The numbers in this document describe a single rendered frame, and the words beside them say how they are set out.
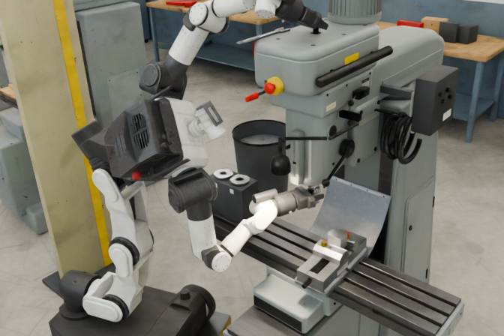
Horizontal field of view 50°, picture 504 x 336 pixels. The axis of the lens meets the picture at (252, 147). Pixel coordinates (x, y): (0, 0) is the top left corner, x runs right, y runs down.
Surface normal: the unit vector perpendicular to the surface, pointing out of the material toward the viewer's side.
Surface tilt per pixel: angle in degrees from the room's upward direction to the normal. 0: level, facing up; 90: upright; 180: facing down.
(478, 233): 0
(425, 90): 90
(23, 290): 0
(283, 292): 0
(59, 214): 90
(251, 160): 94
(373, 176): 90
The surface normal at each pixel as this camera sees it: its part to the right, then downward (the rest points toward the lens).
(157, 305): -0.04, -0.90
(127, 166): -0.76, 0.05
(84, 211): 0.75, 0.26
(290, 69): -0.66, 0.35
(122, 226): -0.37, 0.42
